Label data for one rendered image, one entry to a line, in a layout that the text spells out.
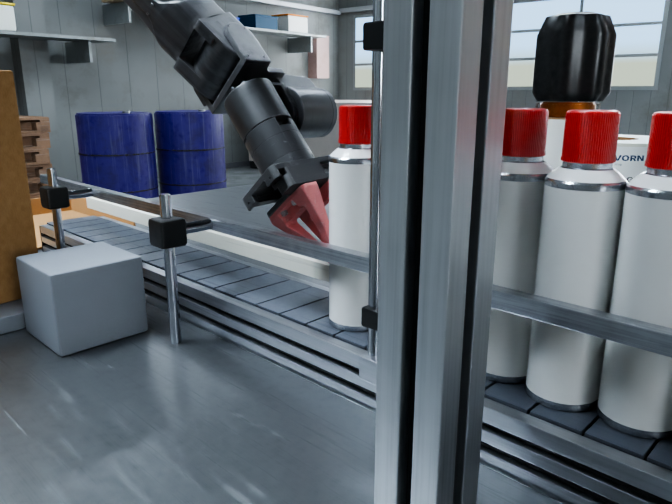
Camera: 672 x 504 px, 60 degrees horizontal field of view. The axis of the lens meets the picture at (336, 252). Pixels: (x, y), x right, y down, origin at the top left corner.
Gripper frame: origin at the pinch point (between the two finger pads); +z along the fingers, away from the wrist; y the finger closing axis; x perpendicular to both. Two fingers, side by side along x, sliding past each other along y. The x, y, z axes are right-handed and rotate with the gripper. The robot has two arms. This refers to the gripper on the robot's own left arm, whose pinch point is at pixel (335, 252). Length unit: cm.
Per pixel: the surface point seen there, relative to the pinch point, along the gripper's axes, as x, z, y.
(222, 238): 19.9, -12.3, 2.7
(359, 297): -2.6, 5.6, -2.8
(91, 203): 51, -37, 3
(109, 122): 321, -247, 173
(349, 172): -9.3, -3.8, -3.0
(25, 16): 435, -464, 208
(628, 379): -21.0, 20.2, -3.4
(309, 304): 6.3, 2.8, -1.0
